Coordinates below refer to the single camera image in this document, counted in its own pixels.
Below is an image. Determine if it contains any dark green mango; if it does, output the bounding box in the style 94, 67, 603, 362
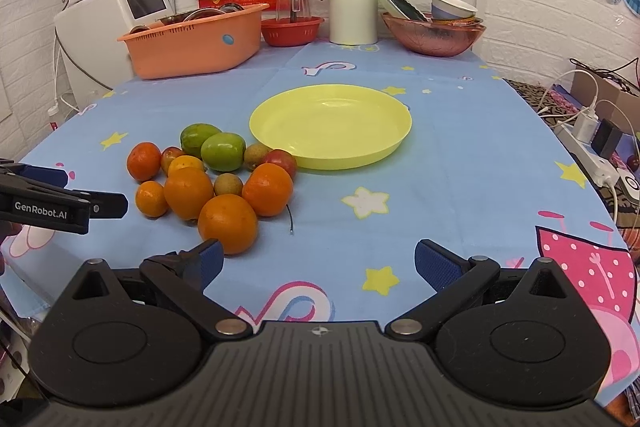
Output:
180, 122, 220, 158

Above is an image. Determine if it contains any white blue ceramic bowl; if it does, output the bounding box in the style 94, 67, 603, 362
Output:
431, 0, 477, 20

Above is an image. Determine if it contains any light green apple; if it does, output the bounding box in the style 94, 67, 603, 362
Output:
201, 132, 245, 172

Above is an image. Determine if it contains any reddish orange tangerine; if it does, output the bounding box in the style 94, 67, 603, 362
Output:
126, 142, 162, 183

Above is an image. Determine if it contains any cardboard box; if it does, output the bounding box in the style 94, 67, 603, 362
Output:
570, 69, 640, 131

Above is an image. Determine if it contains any brown longan front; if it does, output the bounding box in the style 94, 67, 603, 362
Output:
214, 172, 243, 196

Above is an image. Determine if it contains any yellow orange citrus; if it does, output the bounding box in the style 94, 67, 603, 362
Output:
167, 155, 206, 176

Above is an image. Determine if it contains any large orange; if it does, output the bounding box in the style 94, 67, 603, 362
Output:
164, 167, 214, 221
198, 194, 258, 256

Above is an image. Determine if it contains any small tangerine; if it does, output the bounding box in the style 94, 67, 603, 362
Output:
134, 181, 169, 219

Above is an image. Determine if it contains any red apple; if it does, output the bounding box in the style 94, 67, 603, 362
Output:
264, 150, 297, 180
160, 146, 183, 176

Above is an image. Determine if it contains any white power strip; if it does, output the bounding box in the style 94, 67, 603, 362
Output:
554, 124, 620, 188

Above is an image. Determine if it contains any blue patterned tablecloth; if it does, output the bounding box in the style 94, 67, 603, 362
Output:
26, 41, 639, 403

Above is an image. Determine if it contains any yellow plastic plate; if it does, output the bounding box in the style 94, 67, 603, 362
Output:
248, 84, 412, 171

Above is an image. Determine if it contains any large orange front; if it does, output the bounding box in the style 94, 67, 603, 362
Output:
198, 194, 258, 256

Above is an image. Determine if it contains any orange plastic basket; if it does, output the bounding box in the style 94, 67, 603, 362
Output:
118, 3, 268, 80

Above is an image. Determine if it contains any red plastic basket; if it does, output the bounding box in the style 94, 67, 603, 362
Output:
262, 16, 324, 48

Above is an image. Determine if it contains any pink glass bowl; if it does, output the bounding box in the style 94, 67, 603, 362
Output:
382, 13, 486, 57

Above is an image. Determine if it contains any green white plate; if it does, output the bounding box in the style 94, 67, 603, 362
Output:
378, 0, 428, 22

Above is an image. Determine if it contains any brown kiwi fruit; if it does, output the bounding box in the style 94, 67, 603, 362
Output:
243, 143, 271, 171

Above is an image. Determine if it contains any white appliance with screen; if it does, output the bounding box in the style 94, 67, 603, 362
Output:
54, 0, 175, 108

